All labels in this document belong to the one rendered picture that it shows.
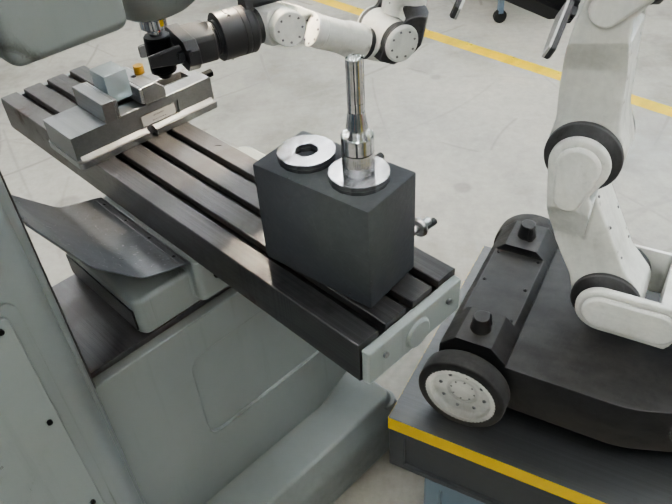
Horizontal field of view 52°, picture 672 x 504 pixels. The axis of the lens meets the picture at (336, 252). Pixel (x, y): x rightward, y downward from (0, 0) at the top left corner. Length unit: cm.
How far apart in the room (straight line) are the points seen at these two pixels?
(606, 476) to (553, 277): 47
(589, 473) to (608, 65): 85
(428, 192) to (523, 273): 131
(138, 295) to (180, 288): 8
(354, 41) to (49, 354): 81
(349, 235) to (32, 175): 268
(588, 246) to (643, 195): 164
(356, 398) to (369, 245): 101
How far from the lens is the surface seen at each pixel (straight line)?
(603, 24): 124
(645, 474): 168
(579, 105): 135
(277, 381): 174
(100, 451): 140
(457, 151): 327
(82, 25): 110
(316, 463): 185
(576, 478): 163
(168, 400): 151
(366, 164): 98
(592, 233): 149
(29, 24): 107
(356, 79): 93
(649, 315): 153
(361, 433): 193
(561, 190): 139
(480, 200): 297
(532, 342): 162
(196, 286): 137
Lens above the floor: 175
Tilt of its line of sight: 40 degrees down
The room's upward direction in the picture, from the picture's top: 4 degrees counter-clockwise
